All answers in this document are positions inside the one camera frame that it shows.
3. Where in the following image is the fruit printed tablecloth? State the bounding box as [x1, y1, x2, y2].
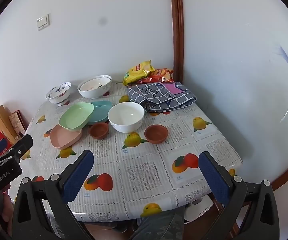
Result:
[8, 81, 243, 223]

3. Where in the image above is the grey checked cloth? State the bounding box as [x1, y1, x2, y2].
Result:
[126, 81, 197, 113]

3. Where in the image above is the yellow chip bag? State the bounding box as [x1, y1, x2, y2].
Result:
[123, 60, 155, 86]

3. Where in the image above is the pink plate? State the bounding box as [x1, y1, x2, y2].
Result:
[50, 124, 83, 149]

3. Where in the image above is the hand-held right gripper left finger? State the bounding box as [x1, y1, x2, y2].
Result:
[11, 150, 95, 240]

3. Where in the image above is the large white bowl blue trim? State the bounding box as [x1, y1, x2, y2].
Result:
[78, 75, 112, 99]

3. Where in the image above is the green plate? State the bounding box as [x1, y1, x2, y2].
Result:
[59, 102, 95, 131]

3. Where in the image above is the blue crane pattern bowl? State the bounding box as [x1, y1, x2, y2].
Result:
[46, 82, 72, 106]

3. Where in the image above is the white light switch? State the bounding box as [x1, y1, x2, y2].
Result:
[36, 14, 51, 31]

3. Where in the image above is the white flower pattern bowl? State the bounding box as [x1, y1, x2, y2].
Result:
[108, 102, 145, 133]

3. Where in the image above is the patterned book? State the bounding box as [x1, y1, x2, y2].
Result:
[8, 109, 27, 140]

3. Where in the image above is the white bowl cartoon print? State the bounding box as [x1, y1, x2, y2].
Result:
[80, 77, 111, 92]

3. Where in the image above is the teal plate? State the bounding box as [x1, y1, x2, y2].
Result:
[86, 100, 113, 125]

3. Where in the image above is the person's camouflage trouser leg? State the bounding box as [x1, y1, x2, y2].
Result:
[131, 206, 185, 240]

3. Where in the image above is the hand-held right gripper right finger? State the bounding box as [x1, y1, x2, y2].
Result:
[198, 151, 280, 240]

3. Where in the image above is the small brown bowl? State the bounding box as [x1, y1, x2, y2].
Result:
[144, 124, 169, 145]
[89, 122, 109, 140]

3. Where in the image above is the white plastic object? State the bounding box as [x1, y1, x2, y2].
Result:
[184, 195, 215, 222]

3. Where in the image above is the brown wooden door frame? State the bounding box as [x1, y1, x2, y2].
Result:
[169, 0, 185, 85]

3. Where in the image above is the red chip bag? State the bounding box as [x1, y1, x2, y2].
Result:
[138, 68, 174, 84]

